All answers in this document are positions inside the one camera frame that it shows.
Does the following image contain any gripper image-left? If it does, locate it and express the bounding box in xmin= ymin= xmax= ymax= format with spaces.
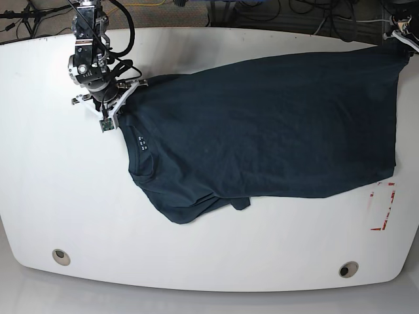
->
xmin=71 ymin=78 xmax=148 ymax=118

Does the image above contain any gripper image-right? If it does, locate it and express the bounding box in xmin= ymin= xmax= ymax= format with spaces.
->
xmin=382 ymin=23 xmax=418 ymax=52

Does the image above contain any dark teal T-shirt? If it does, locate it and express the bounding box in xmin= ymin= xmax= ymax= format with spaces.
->
xmin=118 ymin=44 xmax=410 ymax=224

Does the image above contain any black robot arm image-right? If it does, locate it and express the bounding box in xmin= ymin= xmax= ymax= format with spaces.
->
xmin=382 ymin=0 xmax=418 ymax=54

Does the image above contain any black tripod stand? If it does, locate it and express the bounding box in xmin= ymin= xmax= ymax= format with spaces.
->
xmin=1 ymin=1 xmax=71 ymax=39

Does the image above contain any red tape rectangle marking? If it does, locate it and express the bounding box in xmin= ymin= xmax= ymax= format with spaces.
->
xmin=367 ymin=182 xmax=396 ymax=231

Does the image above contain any wrist camera board image-left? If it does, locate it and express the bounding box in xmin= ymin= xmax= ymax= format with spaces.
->
xmin=100 ymin=118 xmax=115 ymax=133

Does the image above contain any white cable on floor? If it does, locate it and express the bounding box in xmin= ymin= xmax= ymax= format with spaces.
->
xmin=312 ymin=15 xmax=392 ymax=36

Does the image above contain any yellow cable on floor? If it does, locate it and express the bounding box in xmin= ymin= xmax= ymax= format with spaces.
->
xmin=107 ymin=1 xmax=164 ymax=16

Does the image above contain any left table cable grommet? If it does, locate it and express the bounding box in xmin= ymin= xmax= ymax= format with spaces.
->
xmin=52 ymin=249 xmax=71 ymax=266

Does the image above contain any table cable grommet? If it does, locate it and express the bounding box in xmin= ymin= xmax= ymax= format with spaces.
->
xmin=338 ymin=261 xmax=359 ymax=279
xmin=52 ymin=249 xmax=71 ymax=266

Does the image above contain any right table cable grommet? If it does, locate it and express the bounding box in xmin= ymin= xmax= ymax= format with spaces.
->
xmin=338 ymin=261 xmax=359 ymax=279

